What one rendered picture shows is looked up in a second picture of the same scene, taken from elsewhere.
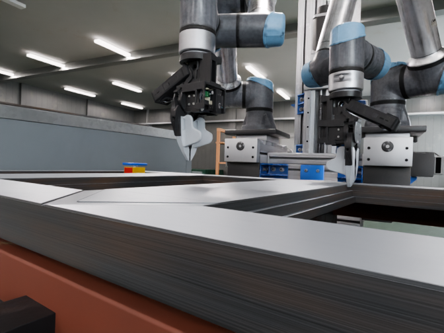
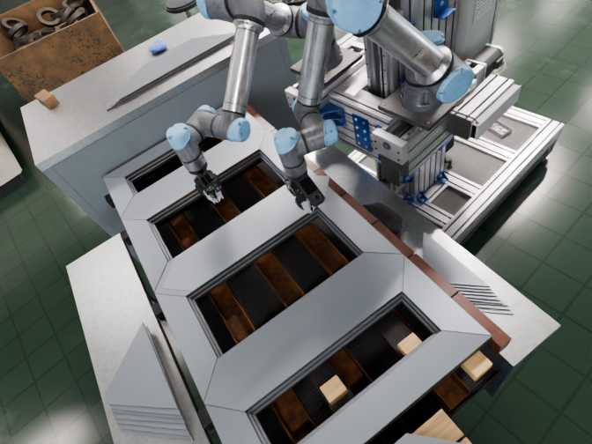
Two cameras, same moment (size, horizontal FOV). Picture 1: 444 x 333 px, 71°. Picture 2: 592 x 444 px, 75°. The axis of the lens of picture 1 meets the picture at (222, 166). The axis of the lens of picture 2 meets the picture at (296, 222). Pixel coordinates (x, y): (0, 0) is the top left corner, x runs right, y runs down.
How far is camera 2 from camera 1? 1.32 m
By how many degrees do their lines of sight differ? 60
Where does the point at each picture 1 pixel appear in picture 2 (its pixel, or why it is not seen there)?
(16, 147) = (147, 131)
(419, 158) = (458, 122)
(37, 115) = (147, 107)
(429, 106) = not seen: outside the picture
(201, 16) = (184, 158)
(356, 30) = (283, 148)
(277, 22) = (234, 137)
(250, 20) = (218, 134)
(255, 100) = not seen: hidden behind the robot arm
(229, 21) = (207, 131)
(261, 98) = not seen: hidden behind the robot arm
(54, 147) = (167, 117)
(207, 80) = (203, 185)
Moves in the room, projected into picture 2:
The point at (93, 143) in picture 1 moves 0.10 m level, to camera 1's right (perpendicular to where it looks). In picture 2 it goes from (191, 99) to (208, 99)
